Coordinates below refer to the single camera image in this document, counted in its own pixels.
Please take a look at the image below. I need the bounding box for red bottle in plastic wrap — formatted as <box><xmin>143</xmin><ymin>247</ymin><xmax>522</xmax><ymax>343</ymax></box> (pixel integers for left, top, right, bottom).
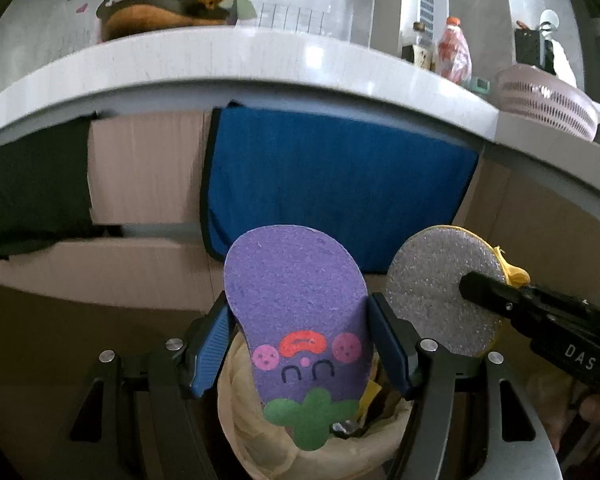
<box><xmin>436</xmin><ymin>16</ymin><xmax>473</xmax><ymax>86</ymax></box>

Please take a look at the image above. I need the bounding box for blue cloth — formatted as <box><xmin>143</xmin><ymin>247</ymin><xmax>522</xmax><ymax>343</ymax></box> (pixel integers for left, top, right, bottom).
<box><xmin>200</xmin><ymin>101</ymin><xmax>481</xmax><ymax>276</ymax></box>

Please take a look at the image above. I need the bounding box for purple eggplant sponge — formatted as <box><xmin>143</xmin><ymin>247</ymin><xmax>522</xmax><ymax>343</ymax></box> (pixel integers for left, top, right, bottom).
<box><xmin>223</xmin><ymin>226</ymin><xmax>370</xmax><ymax>452</ymax></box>

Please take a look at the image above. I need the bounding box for black cloth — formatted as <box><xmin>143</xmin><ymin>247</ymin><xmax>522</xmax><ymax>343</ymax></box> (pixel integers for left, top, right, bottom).
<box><xmin>0</xmin><ymin>112</ymin><xmax>123</xmax><ymax>260</ymax></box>

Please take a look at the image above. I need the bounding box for person's right hand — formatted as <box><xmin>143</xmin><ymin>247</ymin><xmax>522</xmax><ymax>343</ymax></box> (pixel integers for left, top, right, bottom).
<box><xmin>527</xmin><ymin>367</ymin><xmax>600</xmax><ymax>457</ymax></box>

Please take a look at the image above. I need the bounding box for pink slotted basket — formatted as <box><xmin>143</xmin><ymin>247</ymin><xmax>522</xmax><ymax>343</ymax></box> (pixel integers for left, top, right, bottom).
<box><xmin>495</xmin><ymin>64</ymin><xmax>600</xmax><ymax>142</ymax></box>

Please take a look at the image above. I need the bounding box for round silver and yellow sponge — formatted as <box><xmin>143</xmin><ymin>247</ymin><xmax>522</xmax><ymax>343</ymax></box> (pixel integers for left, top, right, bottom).
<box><xmin>385</xmin><ymin>225</ymin><xmax>531</xmax><ymax>358</ymax></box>

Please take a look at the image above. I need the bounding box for white wall grille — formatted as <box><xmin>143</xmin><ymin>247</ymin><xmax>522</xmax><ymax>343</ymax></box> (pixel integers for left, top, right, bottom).
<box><xmin>419</xmin><ymin>0</ymin><xmax>436</xmax><ymax>38</ymax></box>

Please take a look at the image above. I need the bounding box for cartoon wall sticker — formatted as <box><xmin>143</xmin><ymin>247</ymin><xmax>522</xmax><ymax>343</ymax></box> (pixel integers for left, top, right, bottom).
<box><xmin>67</xmin><ymin>0</ymin><xmax>351</xmax><ymax>43</ymax></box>

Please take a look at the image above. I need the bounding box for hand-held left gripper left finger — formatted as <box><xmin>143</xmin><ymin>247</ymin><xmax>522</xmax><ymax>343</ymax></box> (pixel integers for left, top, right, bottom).
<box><xmin>50</xmin><ymin>304</ymin><xmax>231</xmax><ymax>480</ymax></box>

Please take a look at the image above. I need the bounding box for brown wok with handle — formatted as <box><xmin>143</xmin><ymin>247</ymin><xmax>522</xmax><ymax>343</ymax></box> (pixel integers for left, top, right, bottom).
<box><xmin>96</xmin><ymin>0</ymin><xmax>301</xmax><ymax>43</ymax></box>

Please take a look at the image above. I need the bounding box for white trash bin with liner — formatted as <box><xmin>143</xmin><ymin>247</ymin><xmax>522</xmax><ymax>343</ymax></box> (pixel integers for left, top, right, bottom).
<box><xmin>219</xmin><ymin>332</ymin><xmax>416</xmax><ymax>480</ymax></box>

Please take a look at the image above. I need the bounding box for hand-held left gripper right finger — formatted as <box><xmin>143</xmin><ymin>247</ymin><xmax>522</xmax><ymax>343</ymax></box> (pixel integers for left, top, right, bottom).
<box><xmin>370</xmin><ymin>293</ymin><xmax>563</xmax><ymax>480</ymax></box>

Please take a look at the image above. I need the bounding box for beige cabinet drawer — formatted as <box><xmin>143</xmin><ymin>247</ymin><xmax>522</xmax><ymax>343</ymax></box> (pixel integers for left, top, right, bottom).
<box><xmin>87</xmin><ymin>110</ymin><xmax>216</xmax><ymax>226</ymax></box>

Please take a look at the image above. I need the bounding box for white kitchen counter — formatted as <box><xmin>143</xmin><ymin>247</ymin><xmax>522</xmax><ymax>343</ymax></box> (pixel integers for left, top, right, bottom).
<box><xmin>0</xmin><ymin>27</ymin><xmax>600</xmax><ymax>201</ymax></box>

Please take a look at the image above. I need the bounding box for dark sauce bottle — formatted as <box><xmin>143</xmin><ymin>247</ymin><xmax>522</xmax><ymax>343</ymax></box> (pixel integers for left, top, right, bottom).
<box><xmin>401</xmin><ymin>21</ymin><xmax>437</xmax><ymax>72</ymax></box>

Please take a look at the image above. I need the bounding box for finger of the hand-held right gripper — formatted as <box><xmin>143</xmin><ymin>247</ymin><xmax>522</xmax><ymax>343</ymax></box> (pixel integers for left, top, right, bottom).
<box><xmin>459</xmin><ymin>271</ymin><xmax>600</xmax><ymax>342</ymax></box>

